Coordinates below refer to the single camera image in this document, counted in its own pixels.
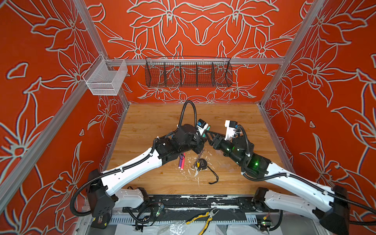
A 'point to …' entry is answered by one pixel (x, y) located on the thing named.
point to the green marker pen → (204, 134)
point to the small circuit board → (266, 223)
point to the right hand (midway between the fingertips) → (204, 132)
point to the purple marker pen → (180, 157)
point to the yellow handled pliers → (211, 213)
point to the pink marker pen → (182, 164)
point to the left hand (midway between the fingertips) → (205, 137)
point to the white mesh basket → (105, 77)
